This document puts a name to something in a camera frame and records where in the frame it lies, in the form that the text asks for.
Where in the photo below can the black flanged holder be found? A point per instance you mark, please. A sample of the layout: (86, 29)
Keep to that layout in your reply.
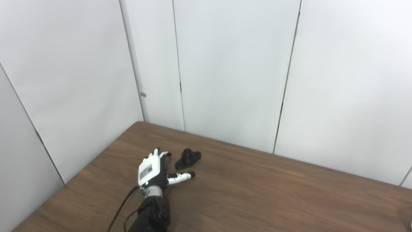
(187, 158)

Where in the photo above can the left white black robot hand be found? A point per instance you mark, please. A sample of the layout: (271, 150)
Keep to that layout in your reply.
(149, 170)

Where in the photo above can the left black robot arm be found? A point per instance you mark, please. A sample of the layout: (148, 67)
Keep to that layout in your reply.
(151, 212)

